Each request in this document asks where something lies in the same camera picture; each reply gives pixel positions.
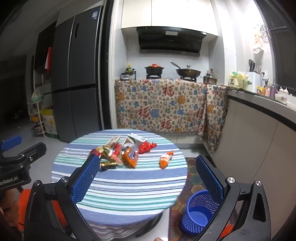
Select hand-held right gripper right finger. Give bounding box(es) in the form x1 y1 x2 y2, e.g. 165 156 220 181
195 155 272 241

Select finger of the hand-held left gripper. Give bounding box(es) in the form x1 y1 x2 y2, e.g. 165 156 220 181
0 136 22 151

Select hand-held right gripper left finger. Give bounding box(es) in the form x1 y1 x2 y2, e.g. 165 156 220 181
24 153 102 241

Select gold foil wrapper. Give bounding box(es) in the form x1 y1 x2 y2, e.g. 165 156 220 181
100 161 117 171

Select blue plastic mesh basket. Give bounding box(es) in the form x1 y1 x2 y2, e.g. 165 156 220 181
180 190 220 234

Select orange sausage packet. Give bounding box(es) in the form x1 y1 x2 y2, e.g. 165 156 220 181
159 150 174 169

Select beige snack wrapper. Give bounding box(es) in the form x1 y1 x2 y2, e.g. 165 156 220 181
107 136 122 147

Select orange and blue snack packet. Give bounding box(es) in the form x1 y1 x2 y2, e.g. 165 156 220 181
122 147 139 169

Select white and green carton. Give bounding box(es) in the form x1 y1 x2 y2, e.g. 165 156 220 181
126 133 148 147

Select red plastic bag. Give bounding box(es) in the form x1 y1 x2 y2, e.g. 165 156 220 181
138 142 158 154

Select colourful hexagon floor mat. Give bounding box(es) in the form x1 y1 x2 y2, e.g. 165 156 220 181
169 157 234 241

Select yellow and green cardboard box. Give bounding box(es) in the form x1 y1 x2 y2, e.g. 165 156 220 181
42 108 58 139

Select round table, striped cloth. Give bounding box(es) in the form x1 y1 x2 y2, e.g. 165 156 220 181
51 129 188 240

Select white storage rack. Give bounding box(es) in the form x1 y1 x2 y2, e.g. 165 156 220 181
28 70 50 137

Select beige kitchen counter cabinet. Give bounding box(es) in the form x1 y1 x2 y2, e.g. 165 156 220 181
216 89 296 241

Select narrow printed cloth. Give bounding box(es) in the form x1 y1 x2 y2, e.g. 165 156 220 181
203 84 228 153

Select red hanging cloth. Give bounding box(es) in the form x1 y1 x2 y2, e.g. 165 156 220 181
45 47 52 70

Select large printed cloth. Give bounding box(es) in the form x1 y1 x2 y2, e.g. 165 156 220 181
115 78 207 139

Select steel pot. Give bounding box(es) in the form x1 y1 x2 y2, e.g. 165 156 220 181
201 69 219 85

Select pale yellow container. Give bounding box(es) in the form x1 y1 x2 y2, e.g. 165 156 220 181
229 71 249 87

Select grey refrigerator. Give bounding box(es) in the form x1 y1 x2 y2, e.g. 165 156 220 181
51 5 104 143

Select white knife holder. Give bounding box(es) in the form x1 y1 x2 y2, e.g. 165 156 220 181
246 59 263 93

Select black wok with lid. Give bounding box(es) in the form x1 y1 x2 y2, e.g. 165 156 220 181
170 61 201 78

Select white condiment box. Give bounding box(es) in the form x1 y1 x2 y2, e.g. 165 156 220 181
276 87 289 103

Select black gas stove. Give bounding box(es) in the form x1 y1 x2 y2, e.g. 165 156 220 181
146 74 197 82

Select black clay pot red lid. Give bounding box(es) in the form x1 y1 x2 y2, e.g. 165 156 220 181
144 64 165 76

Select black range hood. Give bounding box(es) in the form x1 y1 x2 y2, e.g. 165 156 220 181
136 27 207 57

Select dark window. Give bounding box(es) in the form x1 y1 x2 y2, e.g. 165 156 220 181
269 0 296 90

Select white upper cabinets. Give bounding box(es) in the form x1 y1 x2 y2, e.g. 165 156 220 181
121 0 219 36

